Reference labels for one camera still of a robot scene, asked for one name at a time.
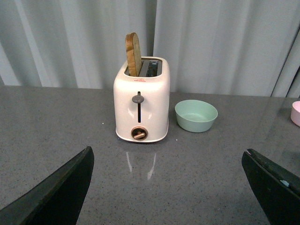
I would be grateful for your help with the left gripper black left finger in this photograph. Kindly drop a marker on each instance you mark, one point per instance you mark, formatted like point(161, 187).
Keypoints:
point(58, 199)

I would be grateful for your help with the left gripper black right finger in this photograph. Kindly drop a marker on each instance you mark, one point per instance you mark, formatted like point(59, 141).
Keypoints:
point(276, 189)

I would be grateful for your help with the grey curtain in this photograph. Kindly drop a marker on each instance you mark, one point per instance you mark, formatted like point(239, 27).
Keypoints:
point(239, 47)

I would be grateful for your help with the white toaster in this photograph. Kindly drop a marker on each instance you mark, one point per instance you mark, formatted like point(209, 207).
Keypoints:
point(142, 103)

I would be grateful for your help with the green bowl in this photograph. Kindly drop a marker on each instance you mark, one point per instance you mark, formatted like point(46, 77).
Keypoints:
point(195, 116)

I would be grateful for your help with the toast slice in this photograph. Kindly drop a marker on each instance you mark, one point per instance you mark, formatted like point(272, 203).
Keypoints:
point(133, 51)

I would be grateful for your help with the pink bowl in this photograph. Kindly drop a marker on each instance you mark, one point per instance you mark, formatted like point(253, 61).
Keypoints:
point(295, 113)

